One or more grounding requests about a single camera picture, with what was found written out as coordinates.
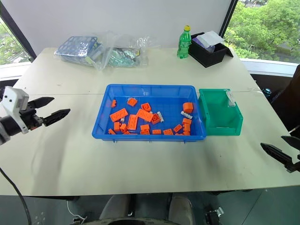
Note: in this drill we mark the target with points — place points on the blue plastic bin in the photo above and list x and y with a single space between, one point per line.
103 122

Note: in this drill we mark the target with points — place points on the green bottle yellow cap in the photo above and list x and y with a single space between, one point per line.
184 44

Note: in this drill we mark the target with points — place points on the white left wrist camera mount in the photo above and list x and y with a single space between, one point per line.
12 98

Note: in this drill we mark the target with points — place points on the blue basket in bag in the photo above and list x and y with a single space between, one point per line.
76 48

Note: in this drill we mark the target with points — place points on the green storage bin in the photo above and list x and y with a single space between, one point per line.
223 117

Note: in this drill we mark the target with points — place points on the black storage box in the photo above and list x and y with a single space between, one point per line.
208 57

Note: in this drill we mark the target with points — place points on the black rounded shape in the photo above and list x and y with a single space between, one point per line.
129 222

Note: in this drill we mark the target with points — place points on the black window frame post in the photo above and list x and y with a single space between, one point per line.
228 16
18 30

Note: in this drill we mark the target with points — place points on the large orange cube block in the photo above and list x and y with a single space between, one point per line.
188 107

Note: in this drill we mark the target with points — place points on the grey rounded shape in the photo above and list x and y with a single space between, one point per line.
114 207
180 209

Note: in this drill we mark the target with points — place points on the purple packet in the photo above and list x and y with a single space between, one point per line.
199 43

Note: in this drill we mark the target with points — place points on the orange rectangular toy brick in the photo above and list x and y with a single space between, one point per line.
119 114
144 114
132 122

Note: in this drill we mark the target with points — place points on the metal table clamp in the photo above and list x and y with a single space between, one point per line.
214 213

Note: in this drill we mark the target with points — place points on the white plastic packet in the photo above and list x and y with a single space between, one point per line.
209 38

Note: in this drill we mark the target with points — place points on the small orange block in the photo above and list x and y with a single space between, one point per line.
123 127
186 133
187 127
114 103
111 131
178 128
168 132
116 126
144 132
127 132
156 132
145 127
186 121

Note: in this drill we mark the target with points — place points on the clear label tag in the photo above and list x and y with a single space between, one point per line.
230 99

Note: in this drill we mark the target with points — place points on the dark brown chair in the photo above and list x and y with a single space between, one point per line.
289 98

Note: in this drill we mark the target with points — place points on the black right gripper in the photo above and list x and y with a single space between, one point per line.
294 167

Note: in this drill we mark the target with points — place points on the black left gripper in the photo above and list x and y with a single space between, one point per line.
29 116

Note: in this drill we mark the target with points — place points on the clear plastic bag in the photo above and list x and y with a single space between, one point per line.
124 54

